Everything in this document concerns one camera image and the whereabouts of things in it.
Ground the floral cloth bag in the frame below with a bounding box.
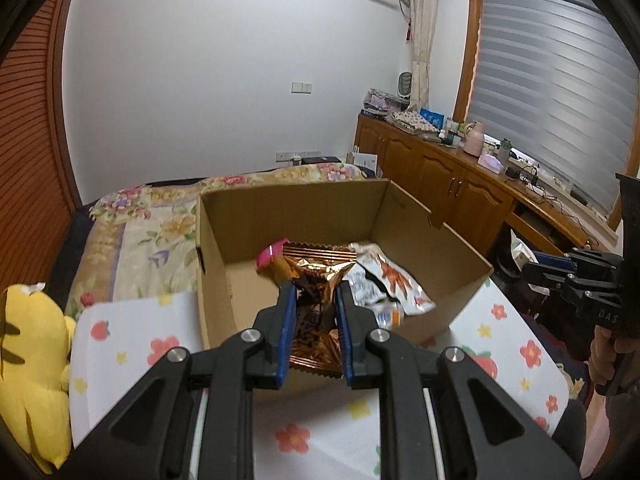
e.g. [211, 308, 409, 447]
[390, 110, 441, 134]

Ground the copper foil snack packet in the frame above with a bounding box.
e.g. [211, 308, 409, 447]
[281, 241, 357, 378]

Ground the yellow plush toy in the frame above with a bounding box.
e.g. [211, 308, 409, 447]
[0, 282, 76, 461]

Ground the purple floral pouch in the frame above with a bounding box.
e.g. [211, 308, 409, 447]
[367, 90, 408, 111]

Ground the wooden cabinet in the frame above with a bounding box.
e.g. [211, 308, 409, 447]
[354, 112, 618, 261]

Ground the blue box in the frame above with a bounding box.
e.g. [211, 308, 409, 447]
[419, 108, 446, 131]

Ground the pink thermos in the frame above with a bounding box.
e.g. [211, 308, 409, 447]
[462, 121, 486, 156]

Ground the fruit and flower print cloth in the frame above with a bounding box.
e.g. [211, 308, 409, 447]
[70, 275, 573, 480]

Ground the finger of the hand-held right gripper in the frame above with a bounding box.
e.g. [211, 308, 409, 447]
[534, 251, 577, 275]
[522, 262, 571, 292]

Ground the wooden slatted door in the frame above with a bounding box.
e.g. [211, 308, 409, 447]
[0, 0, 83, 291]

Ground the person's right hand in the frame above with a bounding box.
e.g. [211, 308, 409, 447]
[587, 329, 620, 395]

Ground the pink snack packet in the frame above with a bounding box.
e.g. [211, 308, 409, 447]
[256, 237, 291, 281]

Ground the white snack packet blue edge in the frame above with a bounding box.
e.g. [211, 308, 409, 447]
[350, 242, 436, 316]

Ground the floral quilt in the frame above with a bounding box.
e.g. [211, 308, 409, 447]
[67, 165, 368, 316]

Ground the cream curtain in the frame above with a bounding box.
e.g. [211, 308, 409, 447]
[407, 0, 441, 111]

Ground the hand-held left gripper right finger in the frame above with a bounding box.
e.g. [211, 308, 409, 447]
[335, 280, 583, 480]

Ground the grey window blind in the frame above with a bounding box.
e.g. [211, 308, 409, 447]
[467, 0, 640, 216]

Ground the cardboard box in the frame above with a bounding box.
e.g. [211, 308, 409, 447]
[195, 178, 493, 351]

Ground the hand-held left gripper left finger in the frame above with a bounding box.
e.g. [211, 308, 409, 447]
[60, 280, 298, 480]

